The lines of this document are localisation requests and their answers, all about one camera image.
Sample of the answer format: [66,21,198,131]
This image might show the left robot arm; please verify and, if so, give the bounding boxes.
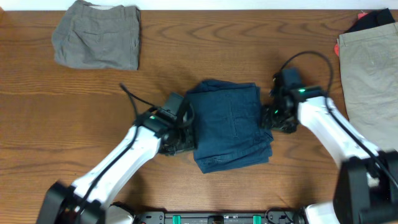
[37,93,195,224]

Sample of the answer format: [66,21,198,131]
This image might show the folded grey shorts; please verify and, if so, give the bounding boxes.
[52,1,141,70]

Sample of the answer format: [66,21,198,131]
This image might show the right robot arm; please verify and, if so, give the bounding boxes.
[261,69,397,223]

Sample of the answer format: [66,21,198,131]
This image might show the navy blue shorts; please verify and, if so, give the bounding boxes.
[185,80,274,174]

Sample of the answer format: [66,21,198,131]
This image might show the beige khaki shorts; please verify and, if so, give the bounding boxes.
[337,23,397,151]

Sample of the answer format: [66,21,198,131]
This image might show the black garment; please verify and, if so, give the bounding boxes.
[345,8,396,34]

